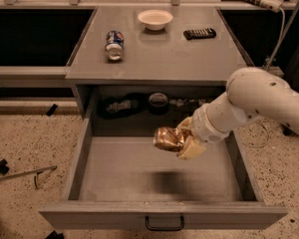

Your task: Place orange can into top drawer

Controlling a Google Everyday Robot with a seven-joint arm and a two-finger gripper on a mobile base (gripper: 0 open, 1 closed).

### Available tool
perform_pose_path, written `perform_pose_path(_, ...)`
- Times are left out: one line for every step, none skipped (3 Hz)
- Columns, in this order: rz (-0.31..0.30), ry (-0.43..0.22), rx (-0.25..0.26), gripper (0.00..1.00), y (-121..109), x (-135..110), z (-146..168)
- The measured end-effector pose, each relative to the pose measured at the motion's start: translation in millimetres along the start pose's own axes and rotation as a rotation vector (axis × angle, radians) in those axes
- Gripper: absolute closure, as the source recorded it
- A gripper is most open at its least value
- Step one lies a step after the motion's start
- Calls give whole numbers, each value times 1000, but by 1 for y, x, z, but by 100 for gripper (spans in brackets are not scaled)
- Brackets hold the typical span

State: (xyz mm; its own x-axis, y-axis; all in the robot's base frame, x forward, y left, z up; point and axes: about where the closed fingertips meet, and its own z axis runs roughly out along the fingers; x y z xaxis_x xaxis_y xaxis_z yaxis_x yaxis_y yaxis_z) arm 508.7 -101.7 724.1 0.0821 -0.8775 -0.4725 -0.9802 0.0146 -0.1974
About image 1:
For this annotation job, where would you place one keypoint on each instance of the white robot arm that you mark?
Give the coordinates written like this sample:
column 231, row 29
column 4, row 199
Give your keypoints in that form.
column 250, row 93

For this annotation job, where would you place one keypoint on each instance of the blue soda can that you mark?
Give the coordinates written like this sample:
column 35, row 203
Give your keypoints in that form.
column 114, row 48

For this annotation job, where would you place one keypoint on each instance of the black bracket on floor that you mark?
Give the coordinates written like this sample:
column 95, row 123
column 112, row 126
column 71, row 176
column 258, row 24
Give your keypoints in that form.
column 3, row 167

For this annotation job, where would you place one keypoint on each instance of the black drawer handle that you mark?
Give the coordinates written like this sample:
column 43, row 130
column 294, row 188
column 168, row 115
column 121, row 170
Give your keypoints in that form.
column 159, row 224

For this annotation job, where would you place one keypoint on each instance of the black remote control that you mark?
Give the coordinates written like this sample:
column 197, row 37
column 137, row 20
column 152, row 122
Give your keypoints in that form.
column 207, row 33

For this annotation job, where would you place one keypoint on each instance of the round cable grommet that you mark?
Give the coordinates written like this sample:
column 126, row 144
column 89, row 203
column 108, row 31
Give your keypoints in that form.
column 158, row 100

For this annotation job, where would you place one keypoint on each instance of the grey cabinet desk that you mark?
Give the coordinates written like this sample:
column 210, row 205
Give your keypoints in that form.
column 158, row 58

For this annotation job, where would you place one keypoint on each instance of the metal rod on floor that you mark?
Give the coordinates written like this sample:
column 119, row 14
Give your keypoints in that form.
column 36, row 171

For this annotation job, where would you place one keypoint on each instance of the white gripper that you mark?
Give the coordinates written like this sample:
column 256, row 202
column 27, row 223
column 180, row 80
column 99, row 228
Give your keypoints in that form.
column 204, row 125

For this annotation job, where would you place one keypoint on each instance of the white bowl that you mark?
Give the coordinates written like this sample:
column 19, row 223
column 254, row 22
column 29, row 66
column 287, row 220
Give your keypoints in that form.
column 155, row 20

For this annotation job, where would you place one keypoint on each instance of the grey open top drawer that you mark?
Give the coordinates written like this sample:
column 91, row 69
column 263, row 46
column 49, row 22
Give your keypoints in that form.
column 116, row 182

